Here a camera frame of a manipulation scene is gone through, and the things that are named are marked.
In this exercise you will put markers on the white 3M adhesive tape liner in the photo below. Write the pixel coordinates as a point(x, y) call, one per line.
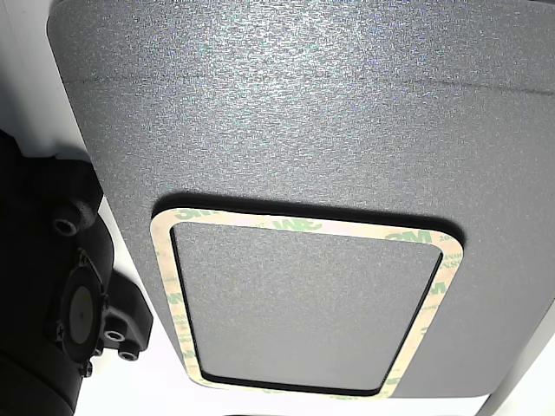
point(303, 224)

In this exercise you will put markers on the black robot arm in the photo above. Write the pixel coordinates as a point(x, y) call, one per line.
point(39, 260)

